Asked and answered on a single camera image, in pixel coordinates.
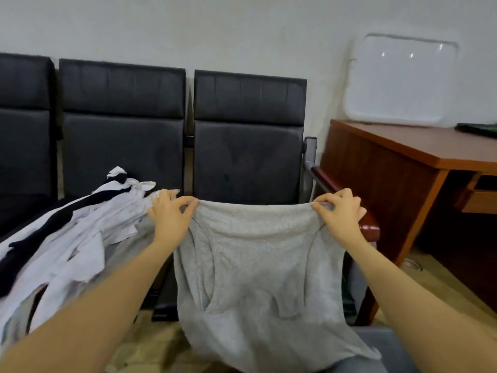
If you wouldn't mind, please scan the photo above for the person's left hand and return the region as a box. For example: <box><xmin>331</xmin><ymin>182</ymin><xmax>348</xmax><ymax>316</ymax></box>
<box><xmin>147</xmin><ymin>188</ymin><xmax>200</xmax><ymax>250</ymax></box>

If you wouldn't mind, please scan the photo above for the person's right hand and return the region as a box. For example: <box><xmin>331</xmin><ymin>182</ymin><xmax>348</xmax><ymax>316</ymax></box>
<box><xmin>311</xmin><ymin>187</ymin><xmax>368</xmax><ymax>250</ymax></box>

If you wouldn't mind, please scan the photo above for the grey t-shirt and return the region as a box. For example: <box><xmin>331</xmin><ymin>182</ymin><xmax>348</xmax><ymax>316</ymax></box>
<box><xmin>171</xmin><ymin>197</ymin><xmax>384</xmax><ymax>373</ymax></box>

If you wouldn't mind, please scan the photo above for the pile of clothes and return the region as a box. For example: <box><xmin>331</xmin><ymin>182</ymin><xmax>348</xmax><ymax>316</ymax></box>
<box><xmin>0</xmin><ymin>166</ymin><xmax>169</xmax><ymax>356</ymax></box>

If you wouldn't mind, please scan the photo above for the grey plastic storage bin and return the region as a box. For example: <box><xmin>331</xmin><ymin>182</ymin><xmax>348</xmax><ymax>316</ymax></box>
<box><xmin>325</xmin><ymin>324</ymin><xmax>422</xmax><ymax>373</ymax></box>

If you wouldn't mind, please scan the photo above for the person's right forearm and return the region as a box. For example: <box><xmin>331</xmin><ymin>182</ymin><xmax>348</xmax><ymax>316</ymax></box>
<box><xmin>340</xmin><ymin>237</ymin><xmax>497</xmax><ymax>373</ymax></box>

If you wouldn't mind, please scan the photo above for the person's left forearm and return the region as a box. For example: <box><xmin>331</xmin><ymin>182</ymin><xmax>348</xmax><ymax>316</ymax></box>
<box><xmin>0</xmin><ymin>240</ymin><xmax>180</xmax><ymax>373</ymax></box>

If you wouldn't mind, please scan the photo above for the brown wooden bench armrest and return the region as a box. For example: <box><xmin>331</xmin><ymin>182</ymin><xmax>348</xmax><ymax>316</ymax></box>
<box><xmin>311</xmin><ymin>164</ymin><xmax>382</xmax><ymax>243</ymax></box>

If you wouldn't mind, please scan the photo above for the brown wooden desk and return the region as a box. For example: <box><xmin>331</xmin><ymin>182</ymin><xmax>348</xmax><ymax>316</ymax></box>
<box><xmin>319</xmin><ymin>118</ymin><xmax>497</xmax><ymax>328</ymax></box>

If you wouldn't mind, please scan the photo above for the white plastic tray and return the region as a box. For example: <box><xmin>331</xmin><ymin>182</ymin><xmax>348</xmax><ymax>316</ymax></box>
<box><xmin>343</xmin><ymin>32</ymin><xmax>461</xmax><ymax>128</ymax></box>

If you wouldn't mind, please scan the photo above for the black board green print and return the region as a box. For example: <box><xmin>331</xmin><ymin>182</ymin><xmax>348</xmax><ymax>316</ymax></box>
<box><xmin>455</xmin><ymin>122</ymin><xmax>497</xmax><ymax>139</ymax></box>

